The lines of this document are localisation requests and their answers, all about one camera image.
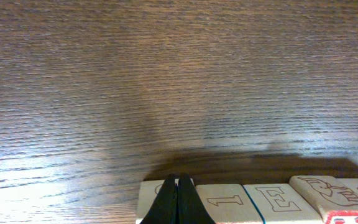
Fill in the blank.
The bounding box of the wooden block blue edge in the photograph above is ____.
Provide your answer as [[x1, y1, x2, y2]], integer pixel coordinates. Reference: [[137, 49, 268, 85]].
[[243, 184, 323, 224]]

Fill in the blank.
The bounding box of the red E letter block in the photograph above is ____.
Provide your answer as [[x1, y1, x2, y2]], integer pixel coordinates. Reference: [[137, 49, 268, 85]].
[[289, 175, 358, 224]]

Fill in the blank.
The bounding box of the wooden block with drawing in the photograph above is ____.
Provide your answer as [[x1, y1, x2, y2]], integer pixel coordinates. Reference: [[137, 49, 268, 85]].
[[136, 179, 179, 224]]

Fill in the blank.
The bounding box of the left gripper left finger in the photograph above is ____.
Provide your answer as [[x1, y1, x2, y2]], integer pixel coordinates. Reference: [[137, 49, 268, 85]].
[[141, 174, 177, 224]]

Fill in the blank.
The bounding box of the red A letter block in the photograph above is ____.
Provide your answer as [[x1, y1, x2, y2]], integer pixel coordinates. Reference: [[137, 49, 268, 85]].
[[196, 184, 264, 224]]

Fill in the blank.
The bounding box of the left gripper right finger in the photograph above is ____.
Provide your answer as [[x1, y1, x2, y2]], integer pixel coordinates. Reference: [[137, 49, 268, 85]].
[[177, 173, 215, 224]]

